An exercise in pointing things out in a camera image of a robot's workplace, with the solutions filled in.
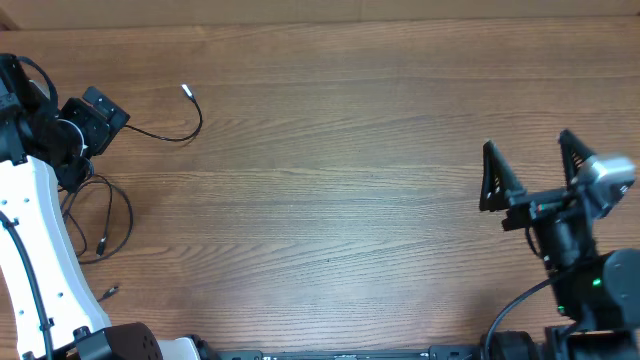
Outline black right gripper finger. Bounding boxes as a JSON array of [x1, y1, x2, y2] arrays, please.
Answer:
[[479, 140, 526, 212], [558, 129, 595, 186]]

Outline black cable bundle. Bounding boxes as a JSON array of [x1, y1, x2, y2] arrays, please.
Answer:
[[57, 83, 204, 304]]

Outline black separated usb cable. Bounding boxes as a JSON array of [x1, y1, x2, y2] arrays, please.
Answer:
[[59, 173, 135, 265]]

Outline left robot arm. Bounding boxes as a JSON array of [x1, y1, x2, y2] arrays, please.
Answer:
[[1, 54, 210, 359]]

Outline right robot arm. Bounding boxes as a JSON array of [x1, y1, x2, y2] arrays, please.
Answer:
[[478, 129, 639, 359]]

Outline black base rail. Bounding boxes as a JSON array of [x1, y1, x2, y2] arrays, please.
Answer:
[[159, 329, 640, 360]]

